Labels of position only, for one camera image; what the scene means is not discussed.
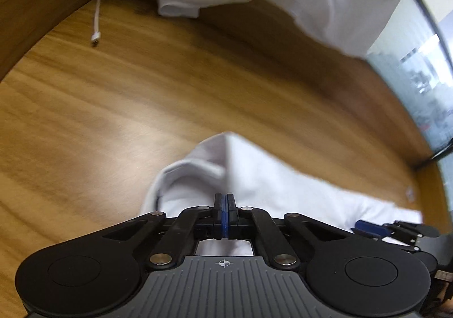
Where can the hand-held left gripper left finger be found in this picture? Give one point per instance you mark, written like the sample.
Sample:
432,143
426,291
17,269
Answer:
219,215

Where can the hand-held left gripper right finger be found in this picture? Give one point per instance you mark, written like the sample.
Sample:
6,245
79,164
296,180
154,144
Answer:
230,215

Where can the frosted striped glass partition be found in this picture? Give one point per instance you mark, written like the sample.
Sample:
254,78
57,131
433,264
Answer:
421,70

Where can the white collared shirt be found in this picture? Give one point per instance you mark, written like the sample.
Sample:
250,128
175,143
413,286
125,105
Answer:
269,183

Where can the black partition post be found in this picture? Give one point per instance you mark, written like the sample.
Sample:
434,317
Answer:
433,158

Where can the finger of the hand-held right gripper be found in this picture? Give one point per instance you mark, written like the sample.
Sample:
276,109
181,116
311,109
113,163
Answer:
401,242
370,228

